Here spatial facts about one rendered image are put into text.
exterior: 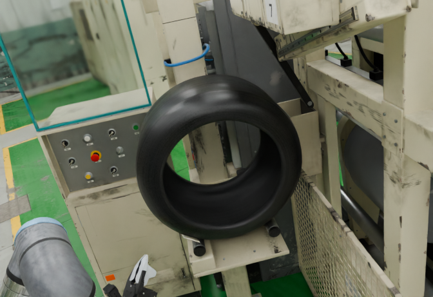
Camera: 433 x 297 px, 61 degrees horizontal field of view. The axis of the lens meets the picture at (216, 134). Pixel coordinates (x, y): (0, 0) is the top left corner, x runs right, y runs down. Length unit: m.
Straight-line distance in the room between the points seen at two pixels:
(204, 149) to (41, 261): 0.89
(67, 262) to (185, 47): 0.89
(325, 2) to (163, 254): 1.68
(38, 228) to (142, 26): 3.75
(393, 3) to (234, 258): 1.03
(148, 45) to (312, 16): 3.80
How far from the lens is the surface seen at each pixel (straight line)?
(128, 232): 2.12
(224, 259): 1.48
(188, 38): 1.46
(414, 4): 1.00
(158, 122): 1.17
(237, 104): 1.15
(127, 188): 1.97
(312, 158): 1.66
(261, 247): 1.51
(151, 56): 4.61
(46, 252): 0.91
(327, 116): 1.63
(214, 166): 1.63
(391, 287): 1.10
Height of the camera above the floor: 1.80
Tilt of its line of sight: 24 degrees down
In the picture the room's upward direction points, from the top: 12 degrees counter-clockwise
